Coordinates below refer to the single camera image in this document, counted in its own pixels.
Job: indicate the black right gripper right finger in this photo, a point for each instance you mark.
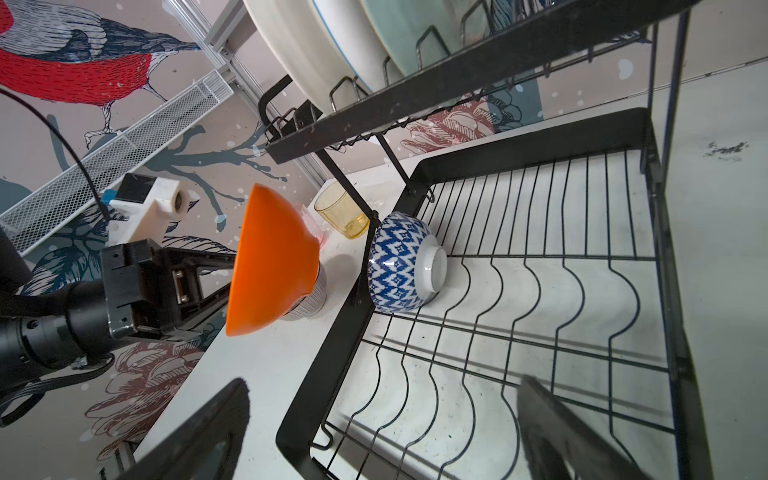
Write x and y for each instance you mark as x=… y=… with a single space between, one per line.
x=559 y=445

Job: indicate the yellow plastic cup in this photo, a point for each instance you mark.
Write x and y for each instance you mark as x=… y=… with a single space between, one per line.
x=340 y=211

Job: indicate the blue zigzag patterned bowl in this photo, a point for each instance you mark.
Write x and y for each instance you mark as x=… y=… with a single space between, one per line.
x=407 y=265

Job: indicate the white mesh wall basket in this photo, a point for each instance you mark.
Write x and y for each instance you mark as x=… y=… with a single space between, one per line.
x=36 y=217

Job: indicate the aluminium frame corner post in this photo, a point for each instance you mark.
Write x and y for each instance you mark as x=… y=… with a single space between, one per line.
x=213 y=39

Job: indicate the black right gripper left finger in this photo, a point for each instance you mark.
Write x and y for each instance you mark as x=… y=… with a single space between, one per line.
x=205 y=446

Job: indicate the orange bowl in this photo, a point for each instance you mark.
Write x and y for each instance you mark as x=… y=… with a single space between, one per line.
x=276 y=264

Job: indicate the white striped bowl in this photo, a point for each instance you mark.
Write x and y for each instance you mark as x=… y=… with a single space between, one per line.
x=310 y=305

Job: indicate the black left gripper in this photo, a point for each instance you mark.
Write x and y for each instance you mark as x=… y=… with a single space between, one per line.
x=141 y=295

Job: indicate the cream white plate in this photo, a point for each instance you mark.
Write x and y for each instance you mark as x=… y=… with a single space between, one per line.
x=319 y=43

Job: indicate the black wire dish rack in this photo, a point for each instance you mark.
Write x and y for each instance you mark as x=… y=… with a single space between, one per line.
x=561 y=266

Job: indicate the mint green plate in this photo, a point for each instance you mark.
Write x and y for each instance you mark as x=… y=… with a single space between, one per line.
x=421 y=32

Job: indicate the pink plastic cup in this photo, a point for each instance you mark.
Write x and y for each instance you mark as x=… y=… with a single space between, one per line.
x=316 y=228

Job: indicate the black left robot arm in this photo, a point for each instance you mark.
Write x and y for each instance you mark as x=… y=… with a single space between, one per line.
x=55 y=340

